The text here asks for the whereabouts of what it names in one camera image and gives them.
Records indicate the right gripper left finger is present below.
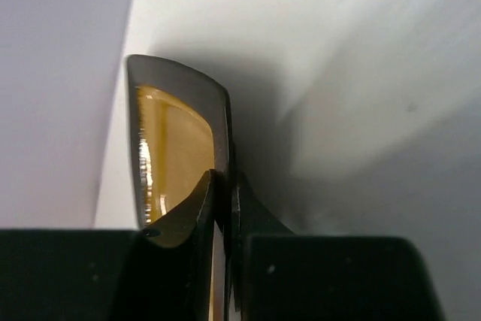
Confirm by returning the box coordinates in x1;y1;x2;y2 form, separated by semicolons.
1;171;216;320

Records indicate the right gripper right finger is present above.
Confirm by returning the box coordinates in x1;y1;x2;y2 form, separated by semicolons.
231;174;445;320

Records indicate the amber black-rimmed square plate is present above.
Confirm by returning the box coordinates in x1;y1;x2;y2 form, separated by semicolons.
113;54;234;320

